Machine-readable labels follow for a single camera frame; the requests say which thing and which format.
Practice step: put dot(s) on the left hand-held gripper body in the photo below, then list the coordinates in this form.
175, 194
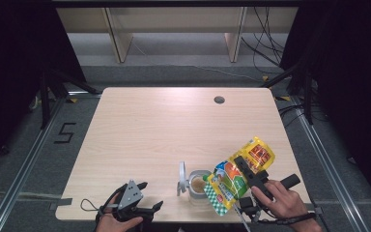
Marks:
130, 196

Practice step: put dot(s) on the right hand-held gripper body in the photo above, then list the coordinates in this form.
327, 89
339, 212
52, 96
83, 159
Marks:
258, 180

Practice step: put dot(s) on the black tape numeral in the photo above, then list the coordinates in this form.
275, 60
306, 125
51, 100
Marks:
65, 132

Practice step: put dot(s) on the yellow black tape piece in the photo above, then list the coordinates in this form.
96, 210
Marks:
73, 100
265, 78
283, 98

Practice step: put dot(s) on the person's right hand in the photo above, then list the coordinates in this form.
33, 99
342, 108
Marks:
283, 201

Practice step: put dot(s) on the light wooden desk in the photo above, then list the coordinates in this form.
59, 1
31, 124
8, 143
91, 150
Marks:
174, 19

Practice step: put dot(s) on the black metal stand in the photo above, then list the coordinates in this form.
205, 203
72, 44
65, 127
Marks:
46, 96
306, 90

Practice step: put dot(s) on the grey tape strip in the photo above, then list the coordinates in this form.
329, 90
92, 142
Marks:
61, 203

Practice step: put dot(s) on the yellow seasoning pouch green cap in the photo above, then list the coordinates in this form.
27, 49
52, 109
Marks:
238, 174

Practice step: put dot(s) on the black curtain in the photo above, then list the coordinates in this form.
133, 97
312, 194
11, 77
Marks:
351, 80
19, 64

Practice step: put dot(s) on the aluminium floor rail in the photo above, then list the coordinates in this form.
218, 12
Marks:
22, 167
331, 174

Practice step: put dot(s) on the clear jar with grey lid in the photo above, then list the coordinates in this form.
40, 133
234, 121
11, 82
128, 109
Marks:
199, 185

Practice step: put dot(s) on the person's left hand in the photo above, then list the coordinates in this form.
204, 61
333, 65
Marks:
112, 224

